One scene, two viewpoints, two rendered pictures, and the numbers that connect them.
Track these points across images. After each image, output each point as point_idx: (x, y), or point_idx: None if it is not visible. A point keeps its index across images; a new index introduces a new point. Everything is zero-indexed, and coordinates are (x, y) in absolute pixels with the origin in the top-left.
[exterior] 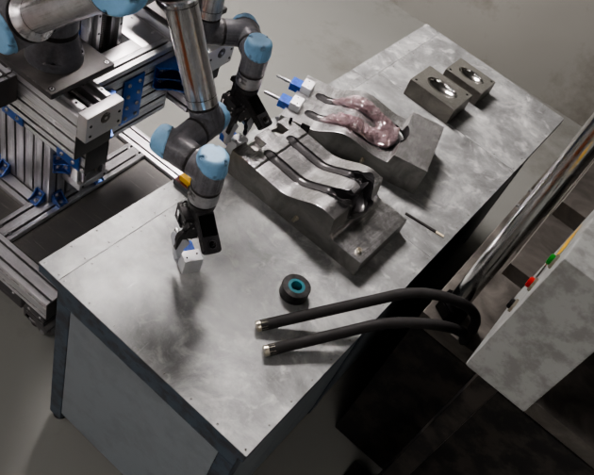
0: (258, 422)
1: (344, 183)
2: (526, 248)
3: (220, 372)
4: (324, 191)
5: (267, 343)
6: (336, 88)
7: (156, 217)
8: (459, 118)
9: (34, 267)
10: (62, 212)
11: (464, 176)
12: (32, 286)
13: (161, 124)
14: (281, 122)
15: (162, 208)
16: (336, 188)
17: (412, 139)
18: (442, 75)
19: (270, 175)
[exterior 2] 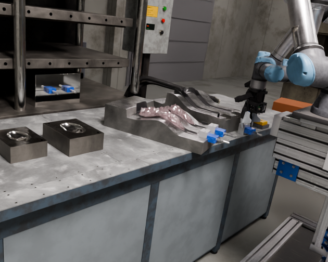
0: (214, 95)
1: (189, 93)
2: (117, 59)
3: (228, 100)
4: (199, 96)
5: None
6: (171, 154)
7: (269, 121)
8: None
9: (312, 226)
10: (320, 257)
11: (87, 116)
12: (305, 218)
13: (287, 59)
14: (223, 117)
15: (268, 122)
16: (194, 93)
17: (136, 102)
18: (62, 133)
19: (225, 107)
